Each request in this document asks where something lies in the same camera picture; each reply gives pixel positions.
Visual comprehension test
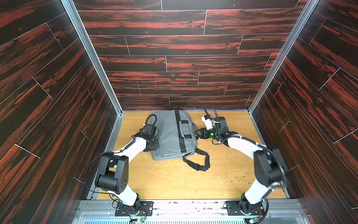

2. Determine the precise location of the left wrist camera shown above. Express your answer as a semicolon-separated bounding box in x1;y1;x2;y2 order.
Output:
144;124;157;135

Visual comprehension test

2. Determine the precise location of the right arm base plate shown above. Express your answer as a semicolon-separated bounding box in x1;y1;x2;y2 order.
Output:
223;200;265;216

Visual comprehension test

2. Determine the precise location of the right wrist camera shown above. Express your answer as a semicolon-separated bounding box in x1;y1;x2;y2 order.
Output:
201;115;228;130

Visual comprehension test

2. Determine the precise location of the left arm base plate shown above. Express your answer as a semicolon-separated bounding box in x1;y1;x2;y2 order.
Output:
115;200;154;217

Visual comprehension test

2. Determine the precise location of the grey zippered laptop bag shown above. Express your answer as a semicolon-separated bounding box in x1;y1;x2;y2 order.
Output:
150;110;210;172

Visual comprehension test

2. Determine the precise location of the aluminium front rail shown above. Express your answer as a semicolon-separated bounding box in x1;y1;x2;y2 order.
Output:
73;199;311;224

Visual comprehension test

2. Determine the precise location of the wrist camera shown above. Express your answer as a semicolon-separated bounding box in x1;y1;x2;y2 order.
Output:
144;124;157;135
201;115;228;130

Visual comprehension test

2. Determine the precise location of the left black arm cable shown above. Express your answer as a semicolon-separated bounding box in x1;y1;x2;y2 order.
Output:
83;151;118;197

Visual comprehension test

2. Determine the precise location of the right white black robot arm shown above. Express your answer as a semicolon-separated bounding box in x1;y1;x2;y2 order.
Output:
196;128;287;216

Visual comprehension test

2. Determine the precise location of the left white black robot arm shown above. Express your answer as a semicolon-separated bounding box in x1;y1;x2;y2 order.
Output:
95;135;159;216

